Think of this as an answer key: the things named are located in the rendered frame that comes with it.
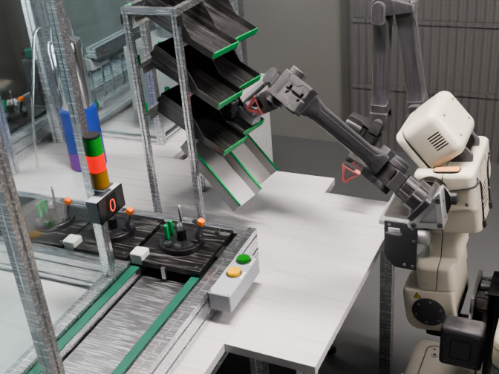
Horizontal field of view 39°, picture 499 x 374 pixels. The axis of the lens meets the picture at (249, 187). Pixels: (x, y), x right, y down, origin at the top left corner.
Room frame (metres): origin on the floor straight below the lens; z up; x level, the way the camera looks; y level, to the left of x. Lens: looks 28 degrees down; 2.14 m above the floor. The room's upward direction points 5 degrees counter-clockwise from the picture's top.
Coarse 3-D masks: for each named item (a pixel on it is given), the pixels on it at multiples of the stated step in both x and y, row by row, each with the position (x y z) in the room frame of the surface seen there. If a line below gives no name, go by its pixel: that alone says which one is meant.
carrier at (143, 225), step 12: (120, 216) 2.04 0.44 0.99; (132, 216) 2.07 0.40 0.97; (144, 216) 2.06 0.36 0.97; (108, 228) 1.97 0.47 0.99; (120, 228) 1.96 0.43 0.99; (132, 228) 1.96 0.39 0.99; (144, 228) 1.99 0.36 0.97; (156, 228) 1.98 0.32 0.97; (120, 240) 1.91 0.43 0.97; (132, 240) 1.91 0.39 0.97; (144, 240) 1.91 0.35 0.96; (120, 252) 1.85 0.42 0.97
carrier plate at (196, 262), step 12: (204, 228) 1.95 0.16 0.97; (216, 228) 1.94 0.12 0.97; (156, 240) 1.90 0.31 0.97; (216, 240) 1.87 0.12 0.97; (228, 240) 1.88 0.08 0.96; (156, 252) 1.83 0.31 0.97; (204, 252) 1.81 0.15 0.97; (216, 252) 1.81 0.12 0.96; (144, 264) 1.79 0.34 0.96; (156, 264) 1.77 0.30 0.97; (168, 264) 1.76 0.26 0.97; (180, 264) 1.75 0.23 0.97; (192, 264) 1.75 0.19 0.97; (204, 264) 1.74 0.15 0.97
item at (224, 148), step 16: (160, 96) 2.15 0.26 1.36; (176, 96) 2.23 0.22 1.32; (192, 96) 2.24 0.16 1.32; (160, 112) 2.16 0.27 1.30; (176, 112) 2.12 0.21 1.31; (192, 112) 2.20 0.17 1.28; (208, 112) 2.20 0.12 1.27; (208, 128) 2.14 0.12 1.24; (224, 128) 2.16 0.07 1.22; (208, 144) 2.05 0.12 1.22; (224, 144) 2.08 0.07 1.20; (240, 144) 2.09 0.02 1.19
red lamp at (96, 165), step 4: (100, 156) 1.73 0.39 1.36; (104, 156) 1.75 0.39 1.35; (88, 160) 1.73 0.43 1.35; (92, 160) 1.72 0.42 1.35; (96, 160) 1.72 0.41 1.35; (100, 160) 1.73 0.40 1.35; (104, 160) 1.74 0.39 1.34; (88, 164) 1.73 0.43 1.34; (92, 164) 1.72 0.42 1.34; (96, 164) 1.72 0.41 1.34; (100, 164) 1.73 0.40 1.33; (104, 164) 1.74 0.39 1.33; (88, 168) 1.73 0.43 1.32; (92, 168) 1.72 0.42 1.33; (96, 168) 1.72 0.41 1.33; (100, 168) 1.73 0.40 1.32; (104, 168) 1.73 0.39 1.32; (92, 172) 1.72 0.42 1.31; (96, 172) 1.72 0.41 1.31; (100, 172) 1.72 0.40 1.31
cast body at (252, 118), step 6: (246, 102) 2.20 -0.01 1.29; (240, 108) 2.23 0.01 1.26; (246, 108) 2.19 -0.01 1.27; (252, 108) 2.18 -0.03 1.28; (240, 114) 2.21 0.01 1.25; (246, 114) 2.19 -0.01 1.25; (252, 114) 2.18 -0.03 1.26; (258, 114) 2.20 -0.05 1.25; (246, 120) 2.19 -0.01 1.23; (252, 120) 2.18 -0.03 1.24; (258, 120) 2.20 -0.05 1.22
